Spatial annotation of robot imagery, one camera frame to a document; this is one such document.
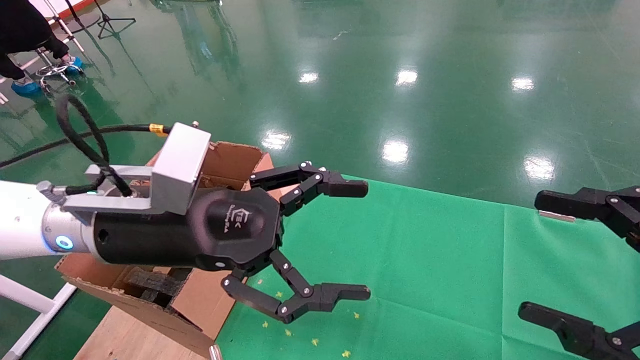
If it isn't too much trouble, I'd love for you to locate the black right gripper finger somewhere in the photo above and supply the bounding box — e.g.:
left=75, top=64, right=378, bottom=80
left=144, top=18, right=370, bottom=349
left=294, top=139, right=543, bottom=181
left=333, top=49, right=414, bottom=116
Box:
left=533, top=186, right=640, bottom=253
left=517, top=302, right=640, bottom=360

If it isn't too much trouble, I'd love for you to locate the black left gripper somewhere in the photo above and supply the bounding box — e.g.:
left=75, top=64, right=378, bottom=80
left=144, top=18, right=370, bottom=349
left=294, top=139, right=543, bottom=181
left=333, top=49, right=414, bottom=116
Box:
left=92, top=187, right=284, bottom=273

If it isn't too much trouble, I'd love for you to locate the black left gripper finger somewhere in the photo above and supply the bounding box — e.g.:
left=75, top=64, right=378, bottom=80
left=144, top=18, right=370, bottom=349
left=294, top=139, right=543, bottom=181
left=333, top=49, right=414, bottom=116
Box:
left=221, top=249, right=372, bottom=324
left=249, top=161, right=370, bottom=217

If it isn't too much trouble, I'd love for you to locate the large open cardboard carton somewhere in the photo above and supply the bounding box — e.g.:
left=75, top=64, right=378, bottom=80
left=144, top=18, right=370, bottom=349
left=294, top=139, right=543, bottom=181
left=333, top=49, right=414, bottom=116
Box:
left=55, top=141, right=275, bottom=359

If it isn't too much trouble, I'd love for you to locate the black foam block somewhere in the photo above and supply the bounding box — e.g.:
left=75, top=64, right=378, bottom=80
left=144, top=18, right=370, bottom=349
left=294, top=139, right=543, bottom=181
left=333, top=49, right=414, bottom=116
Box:
left=125, top=266, right=194, bottom=307

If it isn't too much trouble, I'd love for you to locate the green table cloth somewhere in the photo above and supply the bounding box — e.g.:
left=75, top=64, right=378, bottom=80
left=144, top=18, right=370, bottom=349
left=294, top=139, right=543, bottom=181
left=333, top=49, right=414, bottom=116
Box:
left=215, top=175, right=640, bottom=360

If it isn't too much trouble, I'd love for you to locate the rolling stool base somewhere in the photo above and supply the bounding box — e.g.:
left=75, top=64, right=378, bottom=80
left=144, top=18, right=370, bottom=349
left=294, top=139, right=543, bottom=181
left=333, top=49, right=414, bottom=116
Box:
left=34, top=45, right=77, bottom=95

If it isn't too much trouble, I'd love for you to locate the white desk with thin legs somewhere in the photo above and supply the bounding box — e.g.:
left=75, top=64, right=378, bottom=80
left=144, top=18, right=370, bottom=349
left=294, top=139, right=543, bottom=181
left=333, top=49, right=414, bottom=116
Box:
left=42, top=0, right=86, bottom=53

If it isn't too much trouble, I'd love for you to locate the black tripod stand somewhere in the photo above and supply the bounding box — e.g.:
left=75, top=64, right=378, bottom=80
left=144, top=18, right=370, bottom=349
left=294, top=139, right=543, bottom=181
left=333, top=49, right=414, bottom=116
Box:
left=92, top=0, right=137, bottom=40

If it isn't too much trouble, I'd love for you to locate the black round base stand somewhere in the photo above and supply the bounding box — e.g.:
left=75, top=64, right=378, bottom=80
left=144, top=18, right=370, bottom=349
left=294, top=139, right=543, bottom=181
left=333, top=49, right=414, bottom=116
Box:
left=64, top=0, right=102, bottom=35

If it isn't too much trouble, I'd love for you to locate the person in black clothes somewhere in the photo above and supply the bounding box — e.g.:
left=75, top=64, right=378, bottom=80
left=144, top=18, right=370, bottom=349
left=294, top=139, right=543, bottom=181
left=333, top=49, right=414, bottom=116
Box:
left=0, top=0, right=71, bottom=81

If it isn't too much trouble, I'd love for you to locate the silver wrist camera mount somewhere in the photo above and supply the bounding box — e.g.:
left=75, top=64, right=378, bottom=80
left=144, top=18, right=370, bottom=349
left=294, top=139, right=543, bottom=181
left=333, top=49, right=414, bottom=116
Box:
left=60, top=121, right=212, bottom=217

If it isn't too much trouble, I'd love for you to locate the black camera cable yellow tag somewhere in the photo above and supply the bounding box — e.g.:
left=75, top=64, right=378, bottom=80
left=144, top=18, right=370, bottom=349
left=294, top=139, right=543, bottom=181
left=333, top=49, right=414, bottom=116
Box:
left=0, top=92, right=171, bottom=198

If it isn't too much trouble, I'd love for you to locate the white metal floor frame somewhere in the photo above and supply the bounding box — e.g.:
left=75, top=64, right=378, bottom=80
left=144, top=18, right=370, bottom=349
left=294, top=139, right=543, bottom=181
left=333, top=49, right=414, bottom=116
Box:
left=0, top=274, right=77, bottom=360

